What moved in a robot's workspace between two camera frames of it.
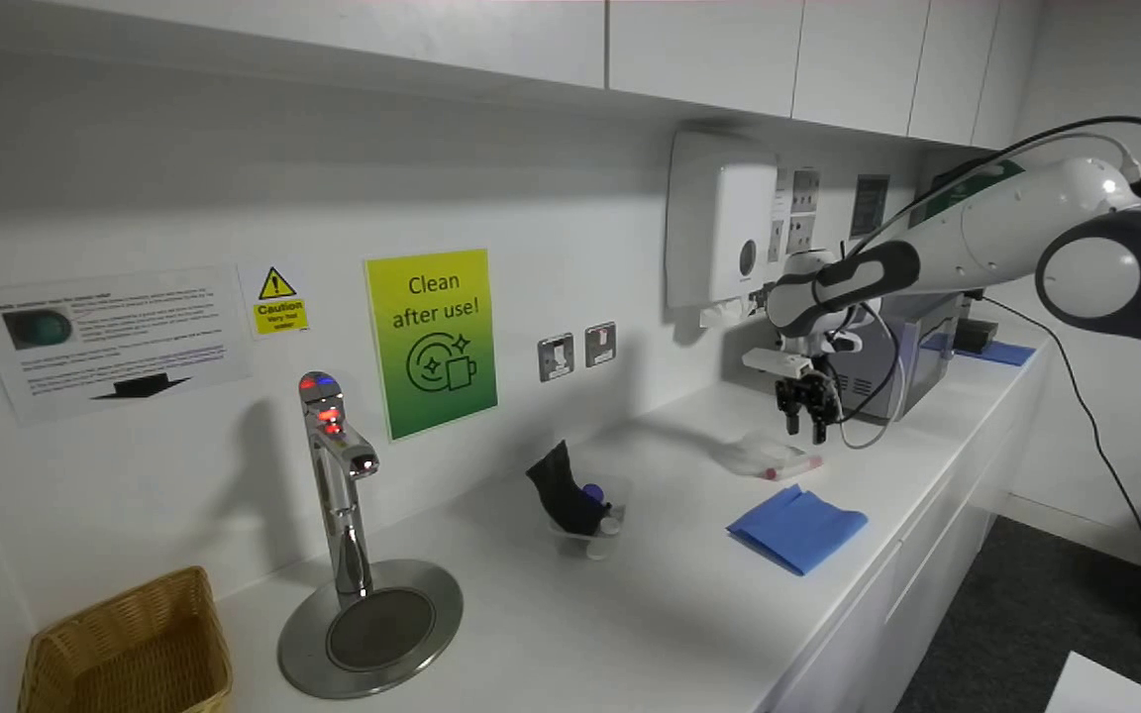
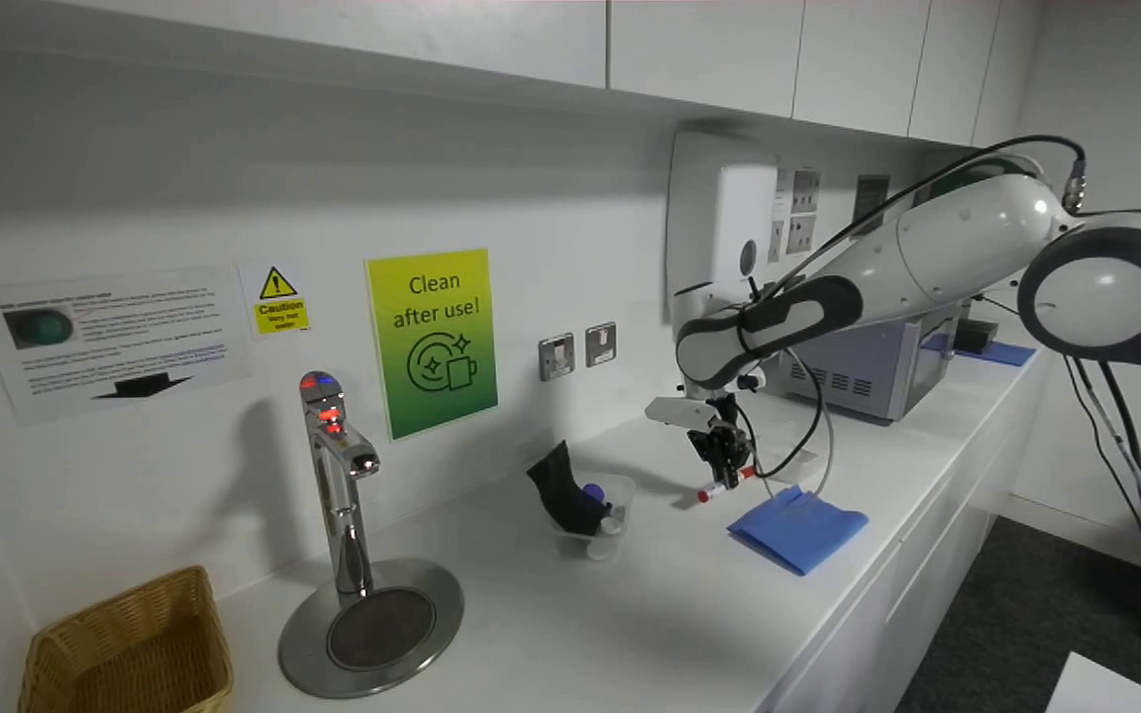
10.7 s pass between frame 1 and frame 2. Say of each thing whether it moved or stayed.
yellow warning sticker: stayed
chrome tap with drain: stayed
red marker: moved
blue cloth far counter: stayed
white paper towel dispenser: stayed
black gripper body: moved
